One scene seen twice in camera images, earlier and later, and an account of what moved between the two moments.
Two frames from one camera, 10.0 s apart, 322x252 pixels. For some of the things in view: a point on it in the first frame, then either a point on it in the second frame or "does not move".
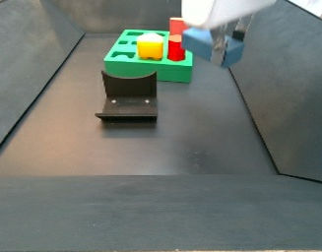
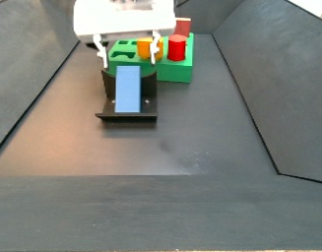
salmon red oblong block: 177,26 does not move
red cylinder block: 176,52 does not move
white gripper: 210,14 to 123,16
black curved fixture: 130,98 does not move
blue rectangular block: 197,41 to 128,89
